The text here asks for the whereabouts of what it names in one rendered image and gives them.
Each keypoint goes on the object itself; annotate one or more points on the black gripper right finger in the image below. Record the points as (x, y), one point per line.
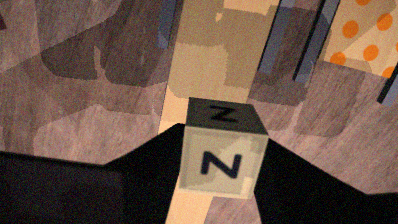
(289, 190)

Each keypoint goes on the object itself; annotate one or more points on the beige cube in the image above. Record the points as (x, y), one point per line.
(223, 147)

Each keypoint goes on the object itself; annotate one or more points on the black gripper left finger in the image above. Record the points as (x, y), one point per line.
(135, 188)

